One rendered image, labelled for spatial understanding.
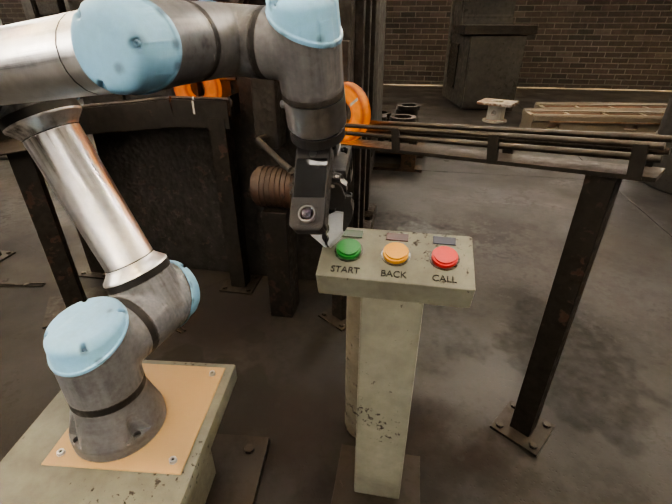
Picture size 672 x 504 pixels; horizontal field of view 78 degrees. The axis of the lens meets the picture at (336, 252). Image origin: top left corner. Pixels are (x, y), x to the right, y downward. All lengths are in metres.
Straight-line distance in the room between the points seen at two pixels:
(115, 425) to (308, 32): 0.64
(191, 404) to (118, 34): 0.64
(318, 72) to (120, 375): 0.53
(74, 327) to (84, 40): 0.44
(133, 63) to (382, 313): 0.49
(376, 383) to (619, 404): 0.83
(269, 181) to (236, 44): 0.81
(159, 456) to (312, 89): 0.62
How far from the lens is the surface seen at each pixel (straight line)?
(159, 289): 0.78
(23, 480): 0.88
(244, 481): 1.08
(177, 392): 0.89
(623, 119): 4.67
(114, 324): 0.71
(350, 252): 0.65
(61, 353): 0.71
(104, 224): 0.77
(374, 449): 0.93
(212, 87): 1.46
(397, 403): 0.82
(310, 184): 0.53
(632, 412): 1.45
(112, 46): 0.41
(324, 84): 0.49
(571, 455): 1.26
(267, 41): 0.49
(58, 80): 0.50
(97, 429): 0.80
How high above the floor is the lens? 0.92
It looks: 29 degrees down
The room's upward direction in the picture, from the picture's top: straight up
